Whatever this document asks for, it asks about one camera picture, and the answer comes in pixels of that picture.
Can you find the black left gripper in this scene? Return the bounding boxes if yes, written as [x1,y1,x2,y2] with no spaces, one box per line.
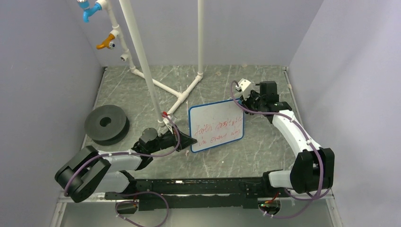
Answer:
[149,124,197,154]

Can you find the blue framed whiteboard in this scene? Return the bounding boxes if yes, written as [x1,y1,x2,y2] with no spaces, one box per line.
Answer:
[188,99,244,153]

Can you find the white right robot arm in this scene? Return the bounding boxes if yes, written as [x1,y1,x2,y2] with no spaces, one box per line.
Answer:
[235,79,335,196]

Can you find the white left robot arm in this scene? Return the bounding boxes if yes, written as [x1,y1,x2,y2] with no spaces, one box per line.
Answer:
[54,128,197,203]

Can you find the black foam disc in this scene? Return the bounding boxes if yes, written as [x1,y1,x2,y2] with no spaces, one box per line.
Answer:
[84,105,130,146]

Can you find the orange tap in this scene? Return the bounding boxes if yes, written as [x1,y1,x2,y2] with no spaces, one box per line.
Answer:
[96,33,115,50]

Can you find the blue tap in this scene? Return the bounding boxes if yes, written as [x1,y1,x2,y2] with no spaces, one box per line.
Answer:
[76,0,102,23]

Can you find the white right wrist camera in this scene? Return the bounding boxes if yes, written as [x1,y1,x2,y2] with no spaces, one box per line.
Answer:
[235,79,253,100]

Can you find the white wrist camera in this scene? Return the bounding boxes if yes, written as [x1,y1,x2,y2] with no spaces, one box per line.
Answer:
[161,112,177,131]
[235,79,253,100]

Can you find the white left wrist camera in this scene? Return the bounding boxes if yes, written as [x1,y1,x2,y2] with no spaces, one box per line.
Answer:
[161,112,177,131]

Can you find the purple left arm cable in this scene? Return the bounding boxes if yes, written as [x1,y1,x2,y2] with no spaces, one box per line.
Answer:
[63,116,182,197]

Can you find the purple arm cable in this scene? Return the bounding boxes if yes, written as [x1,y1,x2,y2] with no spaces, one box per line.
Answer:
[231,80,331,201]
[63,116,182,197]

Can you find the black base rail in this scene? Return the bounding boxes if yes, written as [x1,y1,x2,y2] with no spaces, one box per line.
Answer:
[105,177,290,211]

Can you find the white pvc pipe frame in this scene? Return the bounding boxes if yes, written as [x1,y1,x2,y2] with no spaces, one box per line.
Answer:
[96,0,198,122]

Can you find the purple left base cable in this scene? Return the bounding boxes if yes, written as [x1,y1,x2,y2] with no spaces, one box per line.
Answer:
[115,192,170,227]

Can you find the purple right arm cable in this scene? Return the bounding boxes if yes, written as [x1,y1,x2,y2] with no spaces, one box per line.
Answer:
[231,80,331,201]

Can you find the aluminium extrusion rail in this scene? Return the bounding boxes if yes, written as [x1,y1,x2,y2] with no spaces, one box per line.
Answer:
[284,188,331,201]

